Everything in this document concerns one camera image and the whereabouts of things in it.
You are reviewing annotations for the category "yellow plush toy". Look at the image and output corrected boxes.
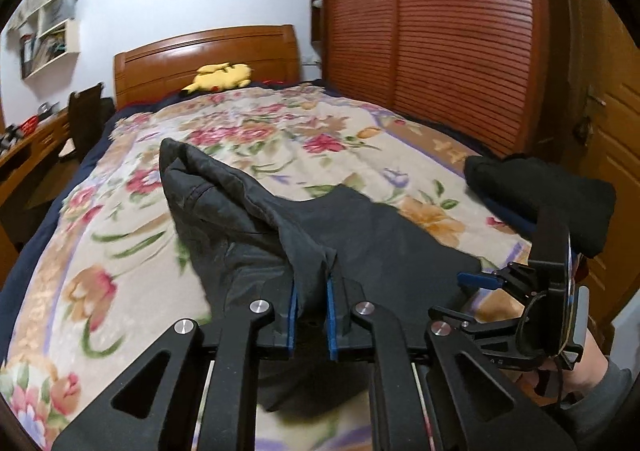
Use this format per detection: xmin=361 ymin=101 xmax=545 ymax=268
xmin=181 ymin=62 xmax=252 ymax=94

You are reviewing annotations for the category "black chair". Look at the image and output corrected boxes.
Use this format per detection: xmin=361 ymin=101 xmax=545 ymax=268
xmin=59 ymin=82 xmax=116 ymax=162

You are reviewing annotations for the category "white wall shelf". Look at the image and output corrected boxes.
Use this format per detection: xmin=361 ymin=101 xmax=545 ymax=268
xmin=7 ymin=0 xmax=83 ymax=79

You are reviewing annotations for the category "wooden headboard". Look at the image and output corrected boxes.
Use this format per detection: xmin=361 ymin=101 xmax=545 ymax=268
xmin=113 ymin=24 xmax=302 ymax=112

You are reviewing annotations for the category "person's right forearm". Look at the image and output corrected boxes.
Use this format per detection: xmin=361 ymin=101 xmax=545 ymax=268
xmin=537 ymin=321 xmax=636 ymax=447

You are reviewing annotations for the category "brown slatted wardrobe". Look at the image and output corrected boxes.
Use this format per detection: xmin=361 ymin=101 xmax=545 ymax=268
xmin=310 ymin=0 xmax=576 ymax=166

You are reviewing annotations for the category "floral blanket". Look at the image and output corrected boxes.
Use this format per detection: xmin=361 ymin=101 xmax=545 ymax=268
xmin=0 ymin=83 xmax=538 ymax=451

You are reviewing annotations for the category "black cloth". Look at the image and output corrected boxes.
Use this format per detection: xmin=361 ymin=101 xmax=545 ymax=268
xmin=464 ymin=154 xmax=617 ymax=259

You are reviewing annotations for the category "wooden door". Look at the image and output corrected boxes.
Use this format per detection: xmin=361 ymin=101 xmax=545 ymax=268
xmin=565 ymin=0 xmax=640 ymax=332

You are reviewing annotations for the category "wooden desk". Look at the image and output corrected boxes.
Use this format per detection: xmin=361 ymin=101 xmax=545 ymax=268
xmin=0 ymin=106 xmax=71 ymax=272

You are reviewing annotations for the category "black jacket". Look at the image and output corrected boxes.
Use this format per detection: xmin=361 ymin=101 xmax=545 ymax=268
xmin=159 ymin=137 xmax=493 ymax=414

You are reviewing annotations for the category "metal door handle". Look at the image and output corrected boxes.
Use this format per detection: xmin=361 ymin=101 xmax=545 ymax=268
xmin=572 ymin=86 xmax=608 ymax=146

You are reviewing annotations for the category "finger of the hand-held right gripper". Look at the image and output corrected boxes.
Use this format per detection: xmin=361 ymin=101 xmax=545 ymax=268
xmin=456 ymin=262 xmax=539 ymax=305
xmin=429 ymin=306 xmax=527 ymax=373

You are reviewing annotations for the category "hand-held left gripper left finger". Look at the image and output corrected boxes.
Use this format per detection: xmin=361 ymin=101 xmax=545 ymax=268
xmin=50 ymin=278 xmax=301 ymax=451

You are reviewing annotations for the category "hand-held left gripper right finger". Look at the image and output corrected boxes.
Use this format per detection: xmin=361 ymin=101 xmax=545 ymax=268
xmin=325 ymin=276 xmax=556 ymax=451

